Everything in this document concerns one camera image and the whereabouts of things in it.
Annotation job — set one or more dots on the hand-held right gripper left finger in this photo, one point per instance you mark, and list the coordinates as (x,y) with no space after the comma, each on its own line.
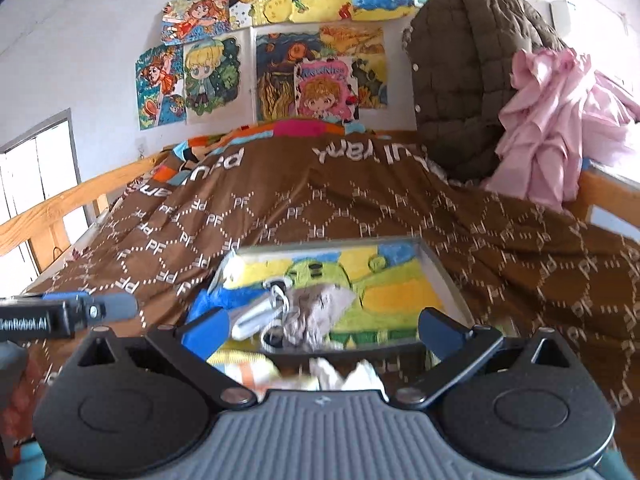
(206,336)

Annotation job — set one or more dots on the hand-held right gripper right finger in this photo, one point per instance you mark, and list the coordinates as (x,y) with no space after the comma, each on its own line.
(441,331)

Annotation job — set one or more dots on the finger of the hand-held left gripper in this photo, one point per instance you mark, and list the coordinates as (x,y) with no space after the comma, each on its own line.
(62,296)
(112,306)

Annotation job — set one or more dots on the striped towel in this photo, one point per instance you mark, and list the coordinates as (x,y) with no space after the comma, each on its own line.
(235,366)

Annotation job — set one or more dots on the grey tray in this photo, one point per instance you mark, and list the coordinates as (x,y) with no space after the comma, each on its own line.
(445,280)

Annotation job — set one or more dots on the blue cloth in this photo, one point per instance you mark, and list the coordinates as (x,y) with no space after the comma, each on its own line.
(220,300)

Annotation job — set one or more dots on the patterned bed sheet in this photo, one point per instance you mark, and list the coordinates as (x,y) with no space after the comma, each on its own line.
(92,237)

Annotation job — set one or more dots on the colourful drawing sheet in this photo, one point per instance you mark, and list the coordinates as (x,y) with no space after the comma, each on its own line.
(390,285)

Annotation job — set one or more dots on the grey cloth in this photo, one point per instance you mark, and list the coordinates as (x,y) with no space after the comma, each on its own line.
(315,315)

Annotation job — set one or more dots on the window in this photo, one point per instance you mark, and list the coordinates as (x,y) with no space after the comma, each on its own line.
(30,170)

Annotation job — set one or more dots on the brown printed blanket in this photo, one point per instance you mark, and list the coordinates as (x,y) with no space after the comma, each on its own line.
(350,200)

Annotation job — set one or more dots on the pink cloth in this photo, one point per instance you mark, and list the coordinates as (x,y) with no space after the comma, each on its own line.
(555,120)

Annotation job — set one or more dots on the brown quilted jacket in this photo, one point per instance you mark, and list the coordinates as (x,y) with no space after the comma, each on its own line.
(460,80)

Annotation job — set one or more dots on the orange-haired girl wall poster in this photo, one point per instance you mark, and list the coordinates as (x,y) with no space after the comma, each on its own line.
(157,85)

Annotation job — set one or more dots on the blond child wall poster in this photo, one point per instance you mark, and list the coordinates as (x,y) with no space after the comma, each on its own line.
(212,77)

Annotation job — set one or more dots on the pink blond girl wall poster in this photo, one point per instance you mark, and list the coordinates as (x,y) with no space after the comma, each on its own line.
(325,92)

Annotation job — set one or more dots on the fish and seaweed wall poster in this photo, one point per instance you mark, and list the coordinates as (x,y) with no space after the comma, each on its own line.
(280,75)

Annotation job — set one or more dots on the yellow landscape wall poster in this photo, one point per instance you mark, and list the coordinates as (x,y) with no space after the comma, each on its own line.
(367,55)

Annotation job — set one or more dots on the red-haired girl wall poster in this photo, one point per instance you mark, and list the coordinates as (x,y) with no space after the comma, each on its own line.
(197,15)

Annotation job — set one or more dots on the white wall box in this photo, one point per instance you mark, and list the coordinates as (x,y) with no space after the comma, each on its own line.
(562,17)

